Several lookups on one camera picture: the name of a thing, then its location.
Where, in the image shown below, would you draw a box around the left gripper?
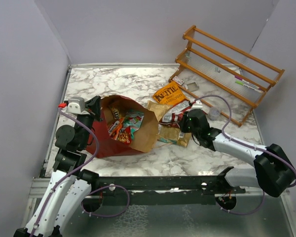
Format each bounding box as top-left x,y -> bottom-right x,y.
75,95 -> 104,149

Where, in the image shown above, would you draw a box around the teal Fox's candy bag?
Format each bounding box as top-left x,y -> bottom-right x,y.
122,110 -> 145,140

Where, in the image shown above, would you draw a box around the red nut mix bag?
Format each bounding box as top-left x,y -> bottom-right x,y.
116,127 -> 132,145

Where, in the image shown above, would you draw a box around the brown red paper bag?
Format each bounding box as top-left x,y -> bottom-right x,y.
92,95 -> 158,158

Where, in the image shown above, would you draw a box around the orange Kettle chips bag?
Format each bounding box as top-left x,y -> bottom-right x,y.
152,81 -> 188,105

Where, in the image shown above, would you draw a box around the gold snack bag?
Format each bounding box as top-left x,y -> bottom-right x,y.
147,101 -> 191,148

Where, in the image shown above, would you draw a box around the orange Fox's fruits candy bag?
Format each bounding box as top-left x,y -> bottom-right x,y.
108,118 -> 124,140

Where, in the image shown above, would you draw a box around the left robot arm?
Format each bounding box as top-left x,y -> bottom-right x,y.
14,96 -> 102,237

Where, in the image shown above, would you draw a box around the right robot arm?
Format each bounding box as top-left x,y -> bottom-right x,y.
179,109 -> 296,197

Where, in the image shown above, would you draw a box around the small white red card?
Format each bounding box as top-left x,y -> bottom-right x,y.
172,76 -> 184,85

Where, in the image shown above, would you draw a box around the small grey tray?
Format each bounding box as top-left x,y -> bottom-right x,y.
184,81 -> 199,92

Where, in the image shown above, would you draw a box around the small clear plastic cup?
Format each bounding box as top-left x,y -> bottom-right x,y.
208,107 -> 221,121

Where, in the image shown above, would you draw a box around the wooden orange shelf rack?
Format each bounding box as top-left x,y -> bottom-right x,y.
169,25 -> 285,126

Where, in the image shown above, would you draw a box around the markers on shelf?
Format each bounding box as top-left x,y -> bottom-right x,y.
235,76 -> 262,93

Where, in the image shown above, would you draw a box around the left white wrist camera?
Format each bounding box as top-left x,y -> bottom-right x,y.
58,97 -> 86,115

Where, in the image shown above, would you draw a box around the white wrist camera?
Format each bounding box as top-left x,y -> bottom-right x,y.
189,99 -> 203,110
58,97 -> 86,115

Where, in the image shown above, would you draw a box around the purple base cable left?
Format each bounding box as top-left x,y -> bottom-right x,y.
80,184 -> 131,218

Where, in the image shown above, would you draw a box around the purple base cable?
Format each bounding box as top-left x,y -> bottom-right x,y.
80,184 -> 131,218
219,185 -> 266,215

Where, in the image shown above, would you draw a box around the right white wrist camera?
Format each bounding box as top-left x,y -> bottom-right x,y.
189,99 -> 203,110

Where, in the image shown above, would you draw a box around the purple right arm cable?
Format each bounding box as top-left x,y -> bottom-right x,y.
193,95 -> 296,188

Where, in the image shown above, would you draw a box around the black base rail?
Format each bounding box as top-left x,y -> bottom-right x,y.
98,175 -> 245,205

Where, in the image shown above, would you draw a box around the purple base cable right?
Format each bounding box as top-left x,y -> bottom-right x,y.
219,185 -> 266,215

